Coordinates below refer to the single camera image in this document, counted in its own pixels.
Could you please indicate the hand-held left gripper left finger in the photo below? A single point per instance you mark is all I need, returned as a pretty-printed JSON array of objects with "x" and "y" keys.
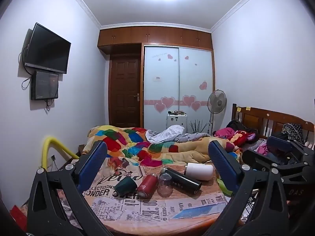
[{"x": 94, "y": 163}]

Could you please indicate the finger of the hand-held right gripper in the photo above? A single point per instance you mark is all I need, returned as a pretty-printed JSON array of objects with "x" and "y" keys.
[
  {"x": 280, "y": 143},
  {"x": 256, "y": 159}
]

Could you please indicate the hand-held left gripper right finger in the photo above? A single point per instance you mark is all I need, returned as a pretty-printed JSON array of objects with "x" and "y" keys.
[{"x": 222, "y": 168}]

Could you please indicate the white cup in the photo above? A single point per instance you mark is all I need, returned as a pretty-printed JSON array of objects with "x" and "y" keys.
[{"x": 199, "y": 171}]

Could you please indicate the dark green cup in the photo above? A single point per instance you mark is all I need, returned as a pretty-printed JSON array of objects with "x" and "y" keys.
[{"x": 125, "y": 186}]

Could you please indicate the red thermos cup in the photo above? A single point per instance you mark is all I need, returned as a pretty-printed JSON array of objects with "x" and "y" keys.
[{"x": 147, "y": 186}]

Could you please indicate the clear glass cup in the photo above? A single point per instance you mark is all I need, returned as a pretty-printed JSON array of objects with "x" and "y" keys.
[{"x": 165, "y": 185}]

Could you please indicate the pink crumpled clothes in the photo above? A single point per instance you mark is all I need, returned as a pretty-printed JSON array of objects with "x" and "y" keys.
[{"x": 262, "y": 148}]

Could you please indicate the black dotted cloth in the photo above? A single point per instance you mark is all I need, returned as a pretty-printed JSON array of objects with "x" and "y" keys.
[{"x": 292, "y": 130}]

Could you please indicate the green small item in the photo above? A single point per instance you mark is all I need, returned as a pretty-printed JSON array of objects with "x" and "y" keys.
[{"x": 225, "y": 188}]

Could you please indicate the red plush toy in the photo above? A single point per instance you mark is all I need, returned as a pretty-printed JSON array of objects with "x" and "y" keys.
[{"x": 243, "y": 137}]

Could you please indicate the wooden bed headboard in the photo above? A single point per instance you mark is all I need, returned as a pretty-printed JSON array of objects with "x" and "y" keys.
[{"x": 256, "y": 119}]

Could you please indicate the pink clothing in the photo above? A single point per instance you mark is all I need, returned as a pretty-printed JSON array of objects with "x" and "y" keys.
[{"x": 224, "y": 132}]

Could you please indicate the black bag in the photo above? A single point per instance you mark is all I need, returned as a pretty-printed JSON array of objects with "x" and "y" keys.
[{"x": 235, "y": 125}]

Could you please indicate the black thermos bottle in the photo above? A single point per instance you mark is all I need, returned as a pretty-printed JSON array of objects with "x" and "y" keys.
[{"x": 183, "y": 180}]

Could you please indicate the colourful patchwork blanket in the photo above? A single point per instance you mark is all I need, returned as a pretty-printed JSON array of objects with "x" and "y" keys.
[{"x": 128, "y": 137}]

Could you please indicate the grey quilt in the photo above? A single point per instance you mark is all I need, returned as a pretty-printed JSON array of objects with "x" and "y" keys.
[{"x": 194, "y": 137}]

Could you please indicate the yellow pipe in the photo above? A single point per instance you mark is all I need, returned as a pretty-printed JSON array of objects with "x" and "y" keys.
[{"x": 53, "y": 141}]

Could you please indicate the dry branches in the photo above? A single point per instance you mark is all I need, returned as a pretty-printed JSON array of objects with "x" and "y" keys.
[{"x": 198, "y": 126}]

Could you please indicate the white dotted pillow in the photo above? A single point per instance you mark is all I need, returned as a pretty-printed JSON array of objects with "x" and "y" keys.
[{"x": 175, "y": 129}]

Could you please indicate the small white appliance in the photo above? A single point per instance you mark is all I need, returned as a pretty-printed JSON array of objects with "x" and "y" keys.
[{"x": 176, "y": 122}]

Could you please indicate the standing electric fan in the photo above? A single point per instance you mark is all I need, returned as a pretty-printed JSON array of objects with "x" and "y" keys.
[{"x": 217, "y": 100}]

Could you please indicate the newsprint bed sheet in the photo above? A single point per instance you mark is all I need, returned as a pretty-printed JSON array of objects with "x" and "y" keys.
[{"x": 147, "y": 213}]

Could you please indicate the brown wooden door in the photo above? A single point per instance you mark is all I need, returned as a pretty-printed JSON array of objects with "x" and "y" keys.
[{"x": 124, "y": 93}]

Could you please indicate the group of pink heart stickers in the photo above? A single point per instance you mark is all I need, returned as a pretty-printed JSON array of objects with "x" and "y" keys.
[{"x": 167, "y": 102}]

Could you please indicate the red box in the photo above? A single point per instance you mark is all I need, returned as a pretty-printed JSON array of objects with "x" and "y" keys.
[{"x": 18, "y": 216}]

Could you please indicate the frosted sliding wardrobe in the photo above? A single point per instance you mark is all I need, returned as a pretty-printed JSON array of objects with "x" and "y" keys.
[{"x": 179, "y": 78}]

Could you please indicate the wooden overhead cabinet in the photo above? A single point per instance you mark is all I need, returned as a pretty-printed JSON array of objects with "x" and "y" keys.
[{"x": 152, "y": 35}]

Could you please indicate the wall socket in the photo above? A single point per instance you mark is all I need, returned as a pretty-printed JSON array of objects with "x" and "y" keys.
[{"x": 51, "y": 161}]

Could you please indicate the small black wall monitor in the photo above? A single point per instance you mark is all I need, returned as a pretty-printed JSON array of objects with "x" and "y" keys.
[{"x": 44, "y": 85}]

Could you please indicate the wall-mounted black television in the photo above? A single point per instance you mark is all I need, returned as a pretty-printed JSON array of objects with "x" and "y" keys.
[{"x": 48, "y": 48}]

